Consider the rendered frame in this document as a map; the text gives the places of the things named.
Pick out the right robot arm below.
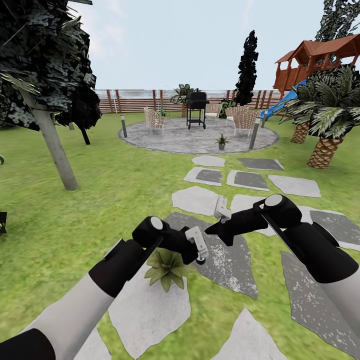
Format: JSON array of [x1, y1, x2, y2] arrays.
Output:
[[205, 193, 360, 340]]

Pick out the insectifuge atomizer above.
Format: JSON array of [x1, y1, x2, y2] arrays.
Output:
[[195, 254, 206, 265]]

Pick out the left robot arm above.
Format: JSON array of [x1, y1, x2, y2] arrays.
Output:
[[0, 92, 217, 360]]

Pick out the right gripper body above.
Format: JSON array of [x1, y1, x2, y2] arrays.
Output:
[[218, 210, 253, 247]]

